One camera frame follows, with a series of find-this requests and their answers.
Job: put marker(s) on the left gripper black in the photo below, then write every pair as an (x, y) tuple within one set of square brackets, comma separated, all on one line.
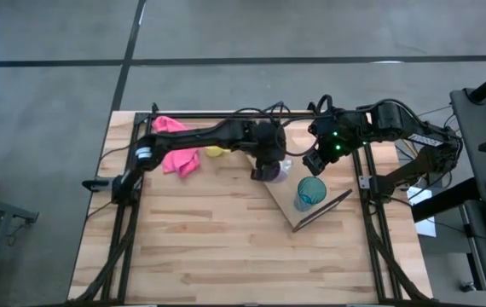
[(270, 140)]

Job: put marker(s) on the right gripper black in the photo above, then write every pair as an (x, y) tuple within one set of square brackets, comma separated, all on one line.
[(316, 161)]

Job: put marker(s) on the teal faceted plastic tumbler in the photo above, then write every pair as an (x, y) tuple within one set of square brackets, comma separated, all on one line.
[(311, 192)]

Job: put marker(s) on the yellow mug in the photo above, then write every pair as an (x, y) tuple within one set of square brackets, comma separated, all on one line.
[(214, 151)]

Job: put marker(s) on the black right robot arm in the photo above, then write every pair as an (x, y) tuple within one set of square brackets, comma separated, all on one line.
[(396, 123)]

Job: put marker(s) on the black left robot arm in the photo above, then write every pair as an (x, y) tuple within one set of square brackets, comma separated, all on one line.
[(192, 138)]

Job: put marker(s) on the pink cloth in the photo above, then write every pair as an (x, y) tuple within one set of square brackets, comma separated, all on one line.
[(179, 162)]

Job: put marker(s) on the white paper sheet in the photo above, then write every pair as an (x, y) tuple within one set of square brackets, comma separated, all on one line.
[(426, 226)]

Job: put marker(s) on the black slanted beam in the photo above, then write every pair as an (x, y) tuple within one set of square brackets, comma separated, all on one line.
[(443, 200)]

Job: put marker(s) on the dark grey desk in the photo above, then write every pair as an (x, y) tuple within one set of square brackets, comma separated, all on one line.
[(473, 170)]

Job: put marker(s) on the black aluminium table frame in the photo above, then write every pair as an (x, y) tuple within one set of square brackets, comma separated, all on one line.
[(192, 115)]

